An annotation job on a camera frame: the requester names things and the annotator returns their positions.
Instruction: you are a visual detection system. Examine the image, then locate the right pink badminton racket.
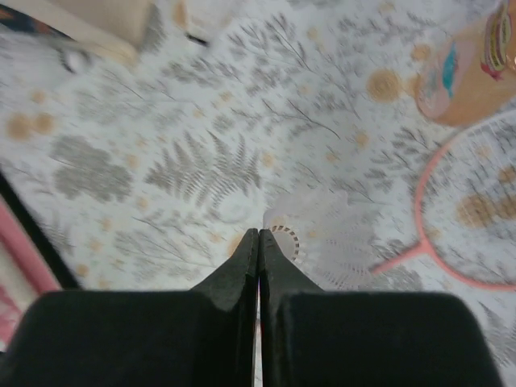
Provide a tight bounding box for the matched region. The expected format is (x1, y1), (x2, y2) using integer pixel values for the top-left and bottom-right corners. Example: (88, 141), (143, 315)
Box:
(372, 111), (515, 291)

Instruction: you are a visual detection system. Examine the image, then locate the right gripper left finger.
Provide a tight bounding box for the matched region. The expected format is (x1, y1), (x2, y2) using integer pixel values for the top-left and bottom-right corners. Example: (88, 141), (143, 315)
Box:
(1, 229), (258, 386)

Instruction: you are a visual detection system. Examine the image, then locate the peach lotion bottle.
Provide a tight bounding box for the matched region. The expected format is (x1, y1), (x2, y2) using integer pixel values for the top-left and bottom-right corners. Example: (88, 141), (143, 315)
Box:
(415, 1), (515, 127)

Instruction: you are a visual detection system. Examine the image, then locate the pink racket cover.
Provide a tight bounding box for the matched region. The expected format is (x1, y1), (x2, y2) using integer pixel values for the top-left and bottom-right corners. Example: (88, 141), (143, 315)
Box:
(1, 177), (80, 351)

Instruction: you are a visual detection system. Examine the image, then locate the beige canvas tote bag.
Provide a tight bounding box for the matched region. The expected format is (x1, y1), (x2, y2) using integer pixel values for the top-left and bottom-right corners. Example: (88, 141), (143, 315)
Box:
(1, 0), (155, 66)

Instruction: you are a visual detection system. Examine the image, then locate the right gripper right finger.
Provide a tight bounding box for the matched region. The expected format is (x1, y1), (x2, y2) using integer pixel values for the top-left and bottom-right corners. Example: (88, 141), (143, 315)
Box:
(259, 230), (502, 386)

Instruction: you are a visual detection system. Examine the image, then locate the shuttlecock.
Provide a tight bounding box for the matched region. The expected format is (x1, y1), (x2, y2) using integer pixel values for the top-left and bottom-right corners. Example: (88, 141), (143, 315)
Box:
(263, 188), (377, 290)
(173, 0), (226, 47)

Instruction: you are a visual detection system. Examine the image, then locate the floral tablecloth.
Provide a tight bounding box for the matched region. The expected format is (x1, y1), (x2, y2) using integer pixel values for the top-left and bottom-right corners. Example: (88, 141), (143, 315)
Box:
(1, 1), (515, 385)

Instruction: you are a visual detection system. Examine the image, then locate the shuttlecock by tote bag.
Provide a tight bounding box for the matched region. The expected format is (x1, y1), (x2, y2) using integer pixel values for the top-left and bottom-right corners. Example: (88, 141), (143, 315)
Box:
(173, 0), (226, 47)

